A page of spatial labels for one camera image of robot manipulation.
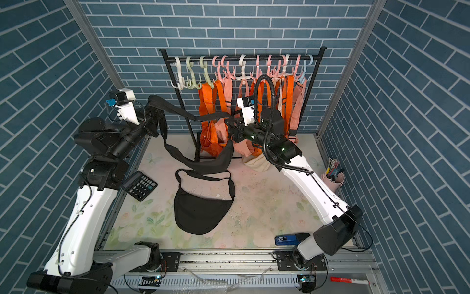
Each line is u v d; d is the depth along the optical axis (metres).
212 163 0.75
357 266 0.73
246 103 0.54
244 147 0.91
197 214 0.85
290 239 0.79
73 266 0.36
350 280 0.69
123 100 0.44
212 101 0.79
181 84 0.74
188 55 0.68
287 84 0.80
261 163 0.95
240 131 0.57
